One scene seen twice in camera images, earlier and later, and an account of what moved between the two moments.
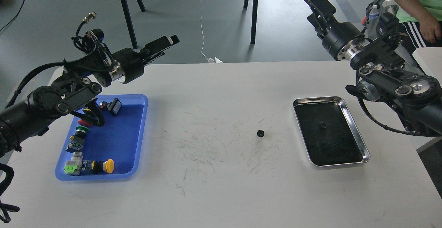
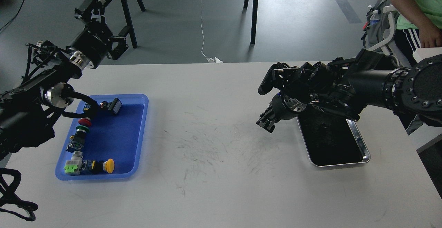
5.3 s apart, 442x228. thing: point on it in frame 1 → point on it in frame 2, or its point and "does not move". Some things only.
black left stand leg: x=125 y=9 does not move
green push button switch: x=76 y=145 does not move
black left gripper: x=128 y=64 → x=92 y=45
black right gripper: x=344 y=38 → x=281 y=108
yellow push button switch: x=94 y=167 does not move
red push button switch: x=84 y=122 does not move
